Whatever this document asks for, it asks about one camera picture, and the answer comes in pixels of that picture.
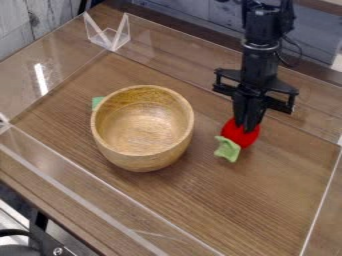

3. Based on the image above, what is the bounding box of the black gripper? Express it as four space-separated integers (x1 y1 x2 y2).
213 43 300 133

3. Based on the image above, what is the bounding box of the red plush strawberry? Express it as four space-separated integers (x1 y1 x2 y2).
214 118 261 163

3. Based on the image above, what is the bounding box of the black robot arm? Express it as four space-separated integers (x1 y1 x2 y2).
213 0 300 133

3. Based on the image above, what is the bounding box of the small green object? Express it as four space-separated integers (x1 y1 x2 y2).
91 96 106 111

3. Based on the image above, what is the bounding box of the wooden bowl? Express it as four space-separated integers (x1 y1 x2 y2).
91 85 195 172

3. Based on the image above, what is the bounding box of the blue-grey sofa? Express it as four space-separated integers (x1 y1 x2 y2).
133 0 342 66

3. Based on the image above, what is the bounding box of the clear acrylic corner bracket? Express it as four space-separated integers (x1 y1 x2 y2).
83 13 131 52

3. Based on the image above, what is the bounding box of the black table leg bracket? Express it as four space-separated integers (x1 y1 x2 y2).
30 210 78 256

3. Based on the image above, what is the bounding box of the black cable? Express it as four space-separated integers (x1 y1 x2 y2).
0 228 42 256

